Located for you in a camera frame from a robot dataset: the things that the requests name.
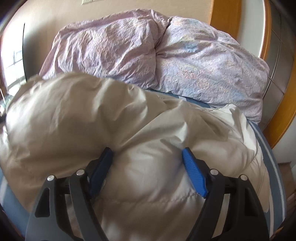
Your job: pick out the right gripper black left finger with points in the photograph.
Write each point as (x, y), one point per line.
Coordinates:
(49, 219)

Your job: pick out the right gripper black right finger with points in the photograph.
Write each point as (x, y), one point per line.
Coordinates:
(231, 210)

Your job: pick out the beige puffer jacket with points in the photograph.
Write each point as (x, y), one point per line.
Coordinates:
(129, 148)

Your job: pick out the blue white striped bedsheet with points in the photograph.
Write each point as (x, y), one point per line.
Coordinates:
(268, 162)

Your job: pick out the cardboard box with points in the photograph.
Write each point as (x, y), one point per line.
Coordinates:
(289, 185)

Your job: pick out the pink floral duvet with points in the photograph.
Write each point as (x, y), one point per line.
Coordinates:
(182, 56)

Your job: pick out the white wall switch panel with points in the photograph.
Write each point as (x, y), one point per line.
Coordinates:
(87, 1)

